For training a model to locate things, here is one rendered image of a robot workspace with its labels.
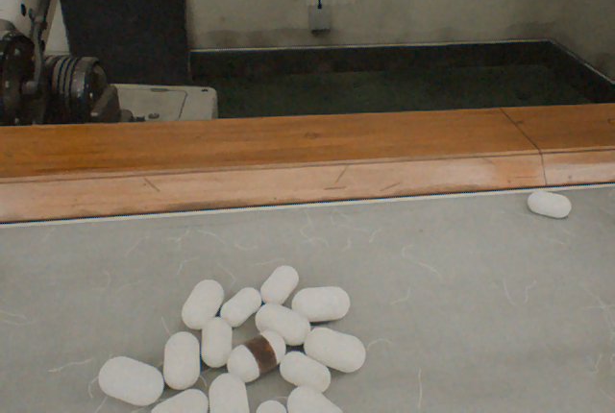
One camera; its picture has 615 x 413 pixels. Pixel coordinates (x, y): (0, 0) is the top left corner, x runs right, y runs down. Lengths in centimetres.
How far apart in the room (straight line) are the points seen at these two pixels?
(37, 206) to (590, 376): 41
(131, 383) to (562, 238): 34
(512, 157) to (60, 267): 39
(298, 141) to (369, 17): 203
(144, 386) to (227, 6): 214
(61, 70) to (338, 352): 74
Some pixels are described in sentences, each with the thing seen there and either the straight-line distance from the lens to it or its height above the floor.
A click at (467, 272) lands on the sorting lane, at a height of 74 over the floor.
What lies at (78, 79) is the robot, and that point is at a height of 64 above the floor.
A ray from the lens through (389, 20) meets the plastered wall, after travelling 257.
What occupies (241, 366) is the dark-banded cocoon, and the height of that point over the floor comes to 76.
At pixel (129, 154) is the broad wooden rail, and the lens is 51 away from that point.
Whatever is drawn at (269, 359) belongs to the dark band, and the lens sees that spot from 35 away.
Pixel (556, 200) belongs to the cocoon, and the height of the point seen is 76.
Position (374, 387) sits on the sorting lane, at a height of 74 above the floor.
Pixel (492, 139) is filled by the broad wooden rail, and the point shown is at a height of 76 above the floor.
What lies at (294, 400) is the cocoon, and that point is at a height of 76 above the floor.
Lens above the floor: 103
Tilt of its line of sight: 35 degrees down
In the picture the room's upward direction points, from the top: 4 degrees clockwise
